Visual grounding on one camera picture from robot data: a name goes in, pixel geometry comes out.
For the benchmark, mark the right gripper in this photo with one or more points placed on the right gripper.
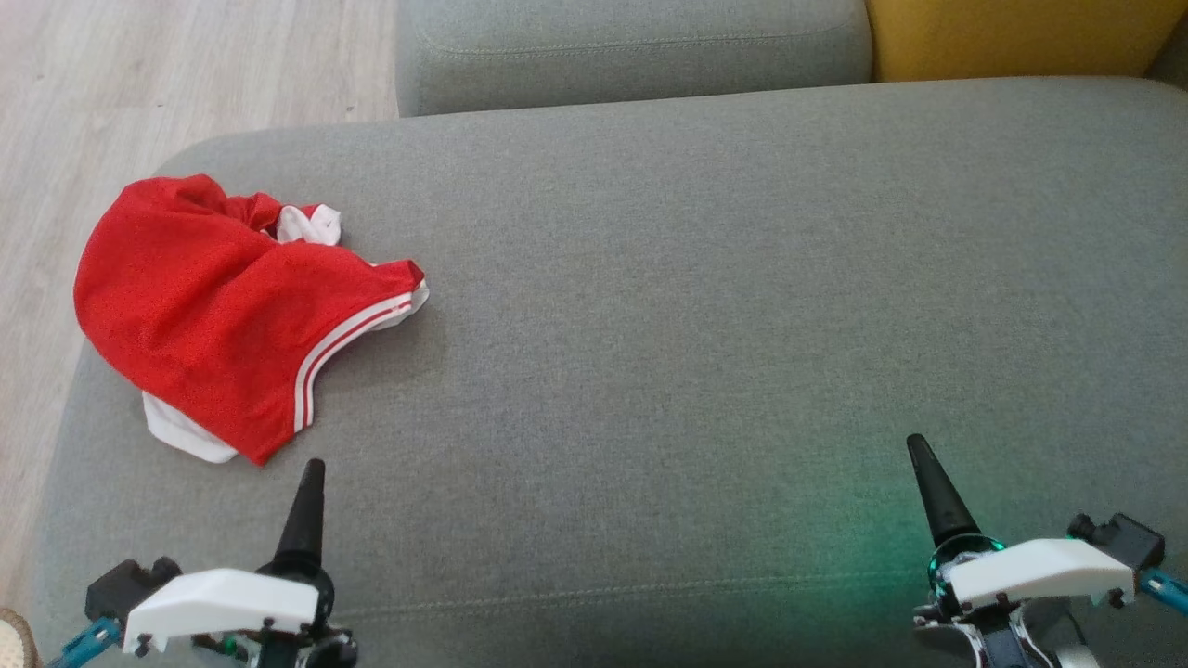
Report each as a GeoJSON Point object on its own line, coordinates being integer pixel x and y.
{"type": "Point", "coordinates": [1039, 571]}

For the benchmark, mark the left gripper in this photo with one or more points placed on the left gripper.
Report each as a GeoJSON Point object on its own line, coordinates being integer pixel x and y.
{"type": "Point", "coordinates": [223, 598]}

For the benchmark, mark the red basketball jersey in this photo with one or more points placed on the red basketball jersey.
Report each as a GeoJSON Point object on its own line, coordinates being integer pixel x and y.
{"type": "Point", "coordinates": [204, 306]}

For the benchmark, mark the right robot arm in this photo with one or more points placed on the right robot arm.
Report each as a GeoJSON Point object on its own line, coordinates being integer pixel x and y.
{"type": "Point", "coordinates": [1002, 640]}

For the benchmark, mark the grey sofa seat cushion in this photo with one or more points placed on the grey sofa seat cushion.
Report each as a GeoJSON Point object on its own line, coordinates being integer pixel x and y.
{"type": "Point", "coordinates": [696, 325]}

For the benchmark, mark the beige woven basket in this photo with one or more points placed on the beige woven basket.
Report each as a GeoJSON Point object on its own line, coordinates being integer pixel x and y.
{"type": "Point", "coordinates": [14, 645]}

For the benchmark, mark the yellow cushion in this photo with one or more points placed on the yellow cushion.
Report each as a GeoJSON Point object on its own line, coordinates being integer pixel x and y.
{"type": "Point", "coordinates": [1012, 37]}

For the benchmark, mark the grey sofa back cushion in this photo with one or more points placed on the grey sofa back cushion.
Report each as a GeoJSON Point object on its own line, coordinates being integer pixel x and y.
{"type": "Point", "coordinates": [631, 56]}

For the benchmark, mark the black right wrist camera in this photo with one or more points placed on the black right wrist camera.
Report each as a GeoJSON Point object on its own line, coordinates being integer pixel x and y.
{"type": "Point", "coordinates": [1123, 540]}

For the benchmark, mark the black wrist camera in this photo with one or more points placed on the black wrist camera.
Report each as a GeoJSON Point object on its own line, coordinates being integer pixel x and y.
{"type": "Point", "coordinates": [125, 584]}
{"type": "Point", "coordinates": [1123, 540]}

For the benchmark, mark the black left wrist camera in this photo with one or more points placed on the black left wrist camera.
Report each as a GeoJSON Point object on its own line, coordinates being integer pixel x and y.
{"type": "Point", "coordinates": [125, 584]}

